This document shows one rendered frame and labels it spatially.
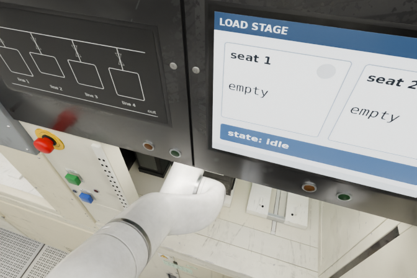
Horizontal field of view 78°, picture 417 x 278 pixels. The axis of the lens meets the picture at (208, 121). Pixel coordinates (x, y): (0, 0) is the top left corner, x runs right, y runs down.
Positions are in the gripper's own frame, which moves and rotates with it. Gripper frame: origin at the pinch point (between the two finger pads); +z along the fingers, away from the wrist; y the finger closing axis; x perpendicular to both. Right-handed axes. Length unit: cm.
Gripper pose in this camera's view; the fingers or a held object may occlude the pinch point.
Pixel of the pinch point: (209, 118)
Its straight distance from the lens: 81.1
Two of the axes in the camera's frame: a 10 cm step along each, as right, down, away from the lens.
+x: -0.1, -6.8, -7.3
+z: 3.0, -7.0, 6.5
